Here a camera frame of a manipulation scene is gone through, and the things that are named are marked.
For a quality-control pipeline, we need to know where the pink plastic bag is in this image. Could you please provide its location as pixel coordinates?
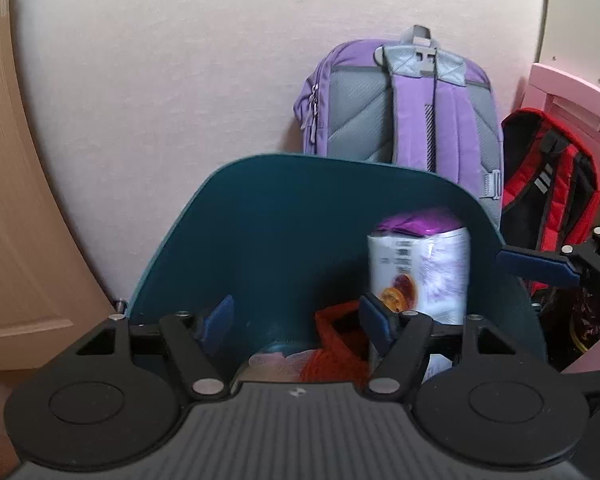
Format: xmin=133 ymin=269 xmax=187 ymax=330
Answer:
xmin=250 ymin=350 xmax=311 ymax=378

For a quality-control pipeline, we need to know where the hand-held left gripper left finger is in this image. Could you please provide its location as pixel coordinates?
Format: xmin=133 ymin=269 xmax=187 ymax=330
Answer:
xmin=74 ymin=294 xmax=236 ymax=404

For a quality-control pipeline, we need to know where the dark teal waste bin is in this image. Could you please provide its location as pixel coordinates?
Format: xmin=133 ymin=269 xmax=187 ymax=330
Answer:
xmin=125 ymin=154 xmax=548 ymax=396

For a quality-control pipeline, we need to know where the light wooden door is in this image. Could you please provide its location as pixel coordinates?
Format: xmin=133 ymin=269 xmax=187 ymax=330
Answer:
xmin=0 ymin=0 xmax=116 ymax=372

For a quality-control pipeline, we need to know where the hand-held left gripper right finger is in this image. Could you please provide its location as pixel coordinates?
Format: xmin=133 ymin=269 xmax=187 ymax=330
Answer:
xmin=357 ymin=294 xmax=529 ymax=404

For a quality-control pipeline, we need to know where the pink desk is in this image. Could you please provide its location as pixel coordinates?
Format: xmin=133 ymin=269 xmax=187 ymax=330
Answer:
xmin=522 ymin=63 xmax=600 ymax=376

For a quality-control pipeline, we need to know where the orange mesh net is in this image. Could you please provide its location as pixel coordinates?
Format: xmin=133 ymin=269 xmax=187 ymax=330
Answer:
xmin=300 ymin=301 xmax=376 ymax=386

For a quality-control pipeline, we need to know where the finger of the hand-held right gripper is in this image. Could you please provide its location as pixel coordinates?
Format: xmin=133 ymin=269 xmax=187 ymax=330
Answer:
xmin=496 ymin=227 xmax=600 ymax=289
xmin=560 ymin=367 xmax=600 ymax=397

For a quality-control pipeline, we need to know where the purple grey backpack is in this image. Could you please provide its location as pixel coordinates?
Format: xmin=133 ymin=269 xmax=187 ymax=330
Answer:
xmin=294 ymin=25 xmax=503 ymax=226

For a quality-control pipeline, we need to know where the dark floral bag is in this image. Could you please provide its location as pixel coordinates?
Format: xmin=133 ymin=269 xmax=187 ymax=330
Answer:
xmin=535 ymin=285 xmax=600 ymax=361

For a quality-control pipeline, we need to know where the white purple snack packet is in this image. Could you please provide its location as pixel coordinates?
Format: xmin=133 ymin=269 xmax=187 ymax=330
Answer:
xmin=367 ymin=207 xmax=471 ymax=328

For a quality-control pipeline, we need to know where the red black backpack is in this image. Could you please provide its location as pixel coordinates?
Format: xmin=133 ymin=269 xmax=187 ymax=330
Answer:
xmin=501 ymin=109 xmax=600 ymax=301

